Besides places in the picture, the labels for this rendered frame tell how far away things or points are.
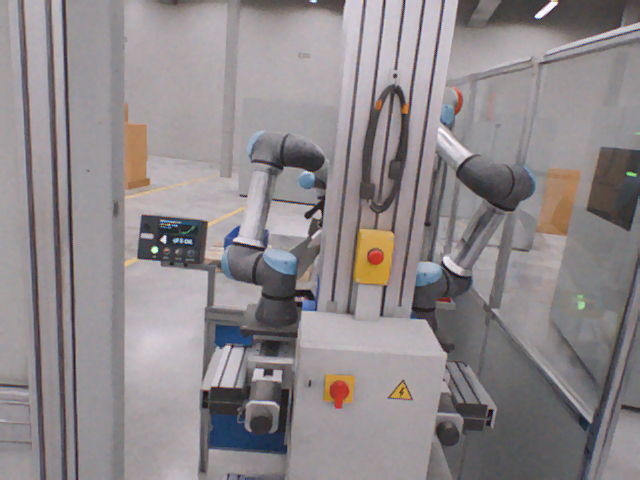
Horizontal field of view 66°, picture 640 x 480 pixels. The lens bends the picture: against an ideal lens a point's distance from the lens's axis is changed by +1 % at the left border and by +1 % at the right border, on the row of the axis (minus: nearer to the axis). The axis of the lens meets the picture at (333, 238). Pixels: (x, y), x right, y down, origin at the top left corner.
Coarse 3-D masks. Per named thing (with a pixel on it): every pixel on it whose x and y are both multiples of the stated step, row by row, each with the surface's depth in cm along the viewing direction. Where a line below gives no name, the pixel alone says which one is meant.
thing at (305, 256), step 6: (306, 240) 257; (300, 246) 257; (306, 246) 255; (312, 246) 254; (318, 246) 253; (294, 252) 257; (300, 252) 255; (306, 252) 253; (312, 252) 252; (318, 252) 252; (300, 258) 253; (306, 258) 252; (312, 258) 251; (300, 264) 251; (306, 264) 250; (300, 270) 249; (306, 270) 247; (300, 276) 246
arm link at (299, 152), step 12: (288, 144) 164; (300, 144) 165; (312, 144) 168; (288, 156) 165; (300, 156) 165; (312, 156) 168; (324, 156) 175; (300, 168) 171; (312, 168) 172; (324, 168) 179; (324, 180) 189
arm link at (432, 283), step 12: (420, 264) 170; (432, 264) 170; (420, 276) 163; (432, 276) 162; (444, 276) 168; (420, 288) 163; (432, 288) 164; (444, 288) 167; (420, 300) 164; (432, 300) 165
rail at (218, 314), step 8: (216, 304) 220; (208, 312) 217; (216, 312) 217; (224, 312) 219; (232, 312) 219; (240, 312) 218; (208, 320) 218; (216, 320) 219; (224, 320) 219; (232, 320) 219; (240, 320) 218
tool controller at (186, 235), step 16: (144, 224) 204; (160, 224) 205; (176, 224) 205; (192, 224) 205; (144, 240) 205; (176, 240) 205; (192, 240) 205; (144, 256) 204; (160, 256) 205; (176, 256) 205; (192, 256) 205
